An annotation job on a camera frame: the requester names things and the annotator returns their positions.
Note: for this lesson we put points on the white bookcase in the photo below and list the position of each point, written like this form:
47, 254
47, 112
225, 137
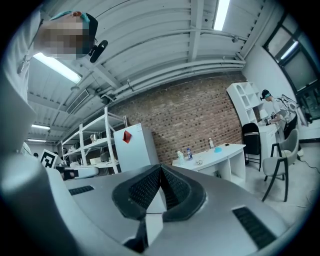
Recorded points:
235, 90

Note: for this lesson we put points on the dark framed window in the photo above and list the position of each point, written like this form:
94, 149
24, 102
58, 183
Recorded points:
300, 67

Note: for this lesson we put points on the blue label water bottle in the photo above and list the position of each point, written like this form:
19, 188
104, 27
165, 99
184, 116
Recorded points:
189, 154

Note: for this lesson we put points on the white desk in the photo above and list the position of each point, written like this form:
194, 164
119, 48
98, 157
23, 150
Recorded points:
225, 154

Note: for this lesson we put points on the white cabinet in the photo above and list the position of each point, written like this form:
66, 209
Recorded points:
267, 140

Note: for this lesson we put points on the grey armchair with black legs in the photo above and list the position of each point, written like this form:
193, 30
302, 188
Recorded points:
275, 162

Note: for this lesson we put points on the ceiling fluorescent light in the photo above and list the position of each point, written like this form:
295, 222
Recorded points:
40, 126
37, 140
221, 15
57, 67

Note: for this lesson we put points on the white metal shelf rack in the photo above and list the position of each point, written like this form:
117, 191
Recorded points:
100, 143

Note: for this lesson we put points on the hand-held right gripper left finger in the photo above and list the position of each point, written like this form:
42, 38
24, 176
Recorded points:
100, 200

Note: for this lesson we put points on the small metal frame item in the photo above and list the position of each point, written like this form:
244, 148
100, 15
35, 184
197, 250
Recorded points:
199, 162

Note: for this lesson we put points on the person's head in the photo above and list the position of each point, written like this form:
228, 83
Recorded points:
62, 37

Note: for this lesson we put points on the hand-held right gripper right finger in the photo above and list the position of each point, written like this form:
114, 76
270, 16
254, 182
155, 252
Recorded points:
220, 200

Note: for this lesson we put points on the black folding chair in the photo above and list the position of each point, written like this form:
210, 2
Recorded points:
252, 145

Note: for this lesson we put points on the person's white shirt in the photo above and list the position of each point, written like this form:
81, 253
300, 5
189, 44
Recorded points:
15, 87

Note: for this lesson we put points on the red paper ornament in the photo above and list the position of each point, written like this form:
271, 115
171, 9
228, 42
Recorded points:
127, 137

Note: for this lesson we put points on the white table lamp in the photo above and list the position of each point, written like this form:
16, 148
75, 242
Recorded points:
263, 113

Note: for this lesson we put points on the black head-worn camera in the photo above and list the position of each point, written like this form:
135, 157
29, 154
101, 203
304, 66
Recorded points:
98, 51

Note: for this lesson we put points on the clear plastic bottle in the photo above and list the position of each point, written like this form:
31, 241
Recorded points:
211, 143

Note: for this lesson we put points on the metal kettle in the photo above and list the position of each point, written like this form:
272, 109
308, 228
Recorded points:
94, 138

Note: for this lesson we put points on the ceiling security camera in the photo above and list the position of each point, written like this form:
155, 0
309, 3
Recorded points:
234, 39

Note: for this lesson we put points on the white refrigerator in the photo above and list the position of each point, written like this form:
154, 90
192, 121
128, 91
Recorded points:
140, 150

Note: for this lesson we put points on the ceiling air vent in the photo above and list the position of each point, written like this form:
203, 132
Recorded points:
77, 101

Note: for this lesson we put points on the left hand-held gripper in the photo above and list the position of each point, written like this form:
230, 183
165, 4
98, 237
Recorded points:
82, 172

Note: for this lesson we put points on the blue plastic toy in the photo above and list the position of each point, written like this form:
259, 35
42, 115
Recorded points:
218, 150

